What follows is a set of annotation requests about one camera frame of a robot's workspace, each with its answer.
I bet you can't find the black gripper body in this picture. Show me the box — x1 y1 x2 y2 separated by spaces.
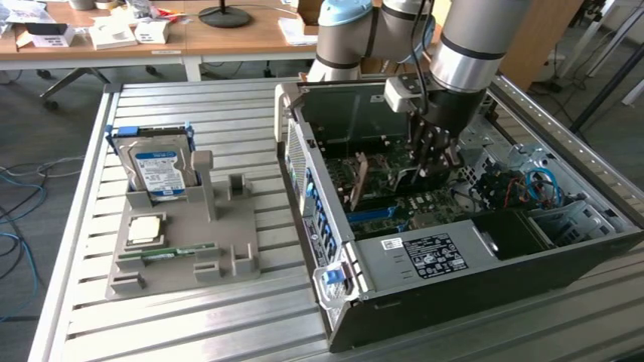
419 87 488 137

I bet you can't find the black graphics card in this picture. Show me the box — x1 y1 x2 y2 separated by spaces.
347 150 452 213

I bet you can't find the green motherboard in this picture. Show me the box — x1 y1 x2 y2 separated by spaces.
321 135 479 241

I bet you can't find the blue expansion slot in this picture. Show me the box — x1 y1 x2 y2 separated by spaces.
347 207 396 223

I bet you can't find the black fan shroud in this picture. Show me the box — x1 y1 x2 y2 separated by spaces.
472 210 557 261

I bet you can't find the black metal pole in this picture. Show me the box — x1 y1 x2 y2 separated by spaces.
571 37 644 133

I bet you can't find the grey power supply unit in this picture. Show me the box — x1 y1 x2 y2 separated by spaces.
347 220 499 297

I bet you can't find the silver disk bay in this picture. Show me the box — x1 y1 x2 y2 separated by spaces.
527 199 617 246

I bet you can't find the white paper stack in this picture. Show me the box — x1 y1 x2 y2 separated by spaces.
277 17 319 47

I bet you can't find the blue case latch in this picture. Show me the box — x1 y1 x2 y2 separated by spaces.
321 268 349 287

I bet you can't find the brown cardboard box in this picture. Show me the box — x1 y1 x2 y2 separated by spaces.
296 0 323 26

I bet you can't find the black open PC case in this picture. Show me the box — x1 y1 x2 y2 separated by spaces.
273 69 644 354

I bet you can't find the wooden desk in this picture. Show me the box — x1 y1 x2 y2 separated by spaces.
184 0 461 82
0 0 188 71

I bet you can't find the grey parts rack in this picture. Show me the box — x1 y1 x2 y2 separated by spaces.
104 149 264 302

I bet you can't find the black round lamp base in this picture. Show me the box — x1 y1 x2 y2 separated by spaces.
197 0 252 29

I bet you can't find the green RAM stick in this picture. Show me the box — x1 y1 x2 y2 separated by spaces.
117 243 221 262

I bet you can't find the silver CPU chip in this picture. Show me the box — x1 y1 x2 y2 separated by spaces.
125 215 165 242

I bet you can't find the small white labelled box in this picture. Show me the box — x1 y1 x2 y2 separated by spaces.
133 20 171 45

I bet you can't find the white box with round hole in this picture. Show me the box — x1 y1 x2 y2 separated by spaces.
88 17 137 51

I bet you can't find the grey leg with castor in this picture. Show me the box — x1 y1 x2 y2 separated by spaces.
39 67 112 111

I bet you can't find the white box with black lid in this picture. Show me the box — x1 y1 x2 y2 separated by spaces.
24 22 76 48

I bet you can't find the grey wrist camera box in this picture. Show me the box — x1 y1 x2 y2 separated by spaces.
384 74 432 113

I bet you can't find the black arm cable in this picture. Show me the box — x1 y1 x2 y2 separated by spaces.
408 0 437 116

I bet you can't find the blue wire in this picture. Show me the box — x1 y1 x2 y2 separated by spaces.
523 165 564 207

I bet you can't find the hard disk with blue bracket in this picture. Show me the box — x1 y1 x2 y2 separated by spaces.
104 122 196 204

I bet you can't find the blue floor cable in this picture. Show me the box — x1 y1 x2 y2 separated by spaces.
0 165 47 322

